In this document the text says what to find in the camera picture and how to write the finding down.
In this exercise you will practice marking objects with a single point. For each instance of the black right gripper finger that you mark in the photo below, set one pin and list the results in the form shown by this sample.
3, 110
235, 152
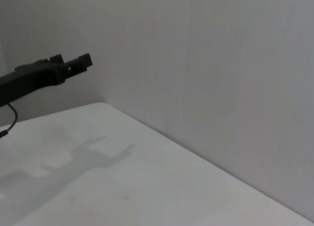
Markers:
78, 64
57, 58

